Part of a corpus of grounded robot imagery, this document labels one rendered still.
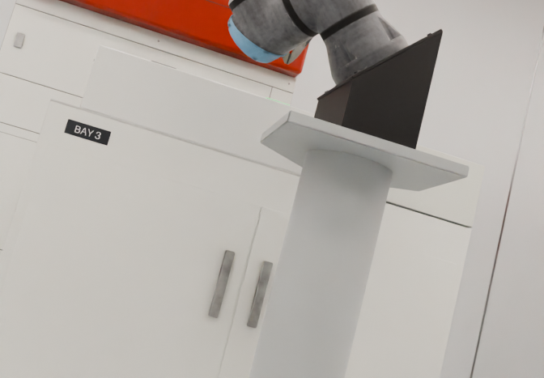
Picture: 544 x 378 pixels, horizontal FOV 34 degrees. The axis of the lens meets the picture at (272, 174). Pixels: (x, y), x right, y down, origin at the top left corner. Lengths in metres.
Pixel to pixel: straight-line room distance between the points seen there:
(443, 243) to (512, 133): 2.60
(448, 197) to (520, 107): 2.63
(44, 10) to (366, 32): 1.20
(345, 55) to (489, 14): 3.09
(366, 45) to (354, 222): 0.32
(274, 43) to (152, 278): 0.54
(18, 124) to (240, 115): 0.79
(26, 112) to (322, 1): 1.12
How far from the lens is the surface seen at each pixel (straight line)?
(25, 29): 2.56
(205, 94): 1.91
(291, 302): 1.51
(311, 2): 1.64
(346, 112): 1.51
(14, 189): 2.48
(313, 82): 4.24
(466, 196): 2.06
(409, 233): 2.00
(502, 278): 4.49
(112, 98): 1.88
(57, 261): 1.84
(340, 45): 1.63
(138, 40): 2.57
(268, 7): 1.68
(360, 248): 1.54
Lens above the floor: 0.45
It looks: 11 degrees up
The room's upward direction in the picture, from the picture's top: 15 degrees clockwise
